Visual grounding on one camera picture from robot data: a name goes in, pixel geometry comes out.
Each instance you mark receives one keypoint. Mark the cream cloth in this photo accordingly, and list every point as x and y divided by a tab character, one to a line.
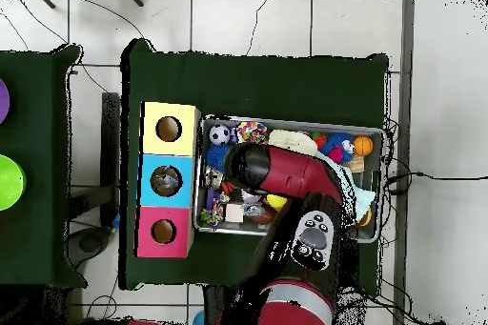
293	142

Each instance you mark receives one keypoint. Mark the small orange basketball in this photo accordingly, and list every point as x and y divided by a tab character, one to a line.
363	146

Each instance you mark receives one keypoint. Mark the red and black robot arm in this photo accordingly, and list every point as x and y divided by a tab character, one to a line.
297	172

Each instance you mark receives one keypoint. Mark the blue round object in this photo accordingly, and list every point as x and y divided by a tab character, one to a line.
198	319

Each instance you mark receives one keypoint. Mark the plain wooden cube block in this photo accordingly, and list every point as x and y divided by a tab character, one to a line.
233	212

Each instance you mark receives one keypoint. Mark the silver mesh bin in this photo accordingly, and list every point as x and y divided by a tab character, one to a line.
217	126

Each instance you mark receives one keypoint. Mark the blue spiky toy with eyes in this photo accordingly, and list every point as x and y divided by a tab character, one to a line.
337	146

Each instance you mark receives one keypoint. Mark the mint green cloth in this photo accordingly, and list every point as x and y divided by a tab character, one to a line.
364	197

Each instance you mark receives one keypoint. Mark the blue spiky ball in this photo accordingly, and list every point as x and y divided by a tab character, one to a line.
215	157

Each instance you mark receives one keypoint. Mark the side table with green cloth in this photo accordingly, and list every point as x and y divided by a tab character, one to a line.
34	149

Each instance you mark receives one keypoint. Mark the lime green disc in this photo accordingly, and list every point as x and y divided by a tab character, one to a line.
9	182

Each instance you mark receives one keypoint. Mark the small soccer ball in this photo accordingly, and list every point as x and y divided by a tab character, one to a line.
220	133

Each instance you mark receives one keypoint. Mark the purple disc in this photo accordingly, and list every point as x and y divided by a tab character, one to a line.
3	102

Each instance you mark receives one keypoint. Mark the orange striped tiger plush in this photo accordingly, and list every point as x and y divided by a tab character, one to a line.
227	187

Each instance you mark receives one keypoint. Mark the yellow seamed ball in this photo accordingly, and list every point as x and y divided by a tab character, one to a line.
276	201

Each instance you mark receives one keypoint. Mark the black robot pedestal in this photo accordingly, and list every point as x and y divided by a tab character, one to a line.
213	306

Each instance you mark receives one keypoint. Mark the wooden box with three holes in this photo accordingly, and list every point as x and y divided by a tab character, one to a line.
187	142

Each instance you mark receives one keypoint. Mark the dark green tablecloth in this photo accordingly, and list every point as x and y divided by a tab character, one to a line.
248	81

